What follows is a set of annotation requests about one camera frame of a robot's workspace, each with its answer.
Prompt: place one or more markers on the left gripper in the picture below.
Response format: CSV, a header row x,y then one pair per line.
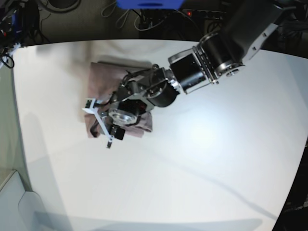
x,y
112,121

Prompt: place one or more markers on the mauve pink t-shirt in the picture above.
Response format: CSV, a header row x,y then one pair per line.
x,y
103,80

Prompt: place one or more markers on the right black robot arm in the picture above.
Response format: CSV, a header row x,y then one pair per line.
x,y
11,29

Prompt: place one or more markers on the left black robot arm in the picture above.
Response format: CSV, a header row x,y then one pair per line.
x,y
121,98

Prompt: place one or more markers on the blue plastic bin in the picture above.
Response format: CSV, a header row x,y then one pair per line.
x,y
149,4

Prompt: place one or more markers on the black power strip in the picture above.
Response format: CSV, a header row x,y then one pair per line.
x,y
204,14

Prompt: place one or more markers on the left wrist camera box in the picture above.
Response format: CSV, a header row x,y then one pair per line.
x,y
90,103

